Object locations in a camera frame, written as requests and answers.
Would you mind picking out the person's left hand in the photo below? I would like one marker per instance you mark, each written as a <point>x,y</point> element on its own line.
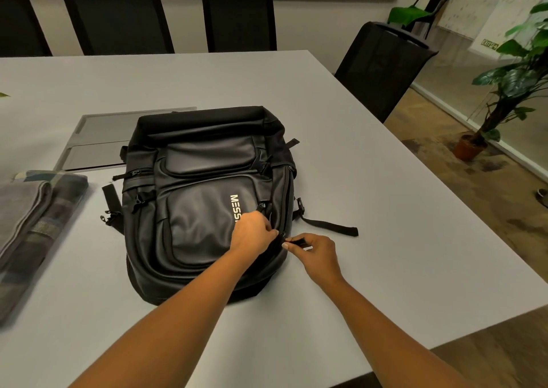
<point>252,238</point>

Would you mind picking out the person's right hand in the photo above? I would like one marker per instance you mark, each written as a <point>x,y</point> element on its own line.
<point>319,259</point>

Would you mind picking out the black backpack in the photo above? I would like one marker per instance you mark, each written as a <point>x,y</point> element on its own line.
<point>192,203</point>

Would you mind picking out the plaid flannel shirt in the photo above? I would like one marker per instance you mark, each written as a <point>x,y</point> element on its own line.
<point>55,212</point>

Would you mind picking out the grey towel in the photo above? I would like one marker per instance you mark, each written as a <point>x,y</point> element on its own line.
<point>19,212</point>

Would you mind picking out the person's left forearm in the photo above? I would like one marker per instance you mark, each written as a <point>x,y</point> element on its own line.
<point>162,336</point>

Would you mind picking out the person's right forearm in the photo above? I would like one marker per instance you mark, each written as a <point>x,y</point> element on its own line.
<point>394,345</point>

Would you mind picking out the tall green leafy plant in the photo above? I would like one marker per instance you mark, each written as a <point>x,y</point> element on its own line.
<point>518,75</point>

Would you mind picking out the black frame chair green seat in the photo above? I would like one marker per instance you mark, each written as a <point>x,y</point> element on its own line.
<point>409,14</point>

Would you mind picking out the white wall poster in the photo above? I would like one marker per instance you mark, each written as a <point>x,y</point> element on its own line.
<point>513,11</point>
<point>471,2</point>

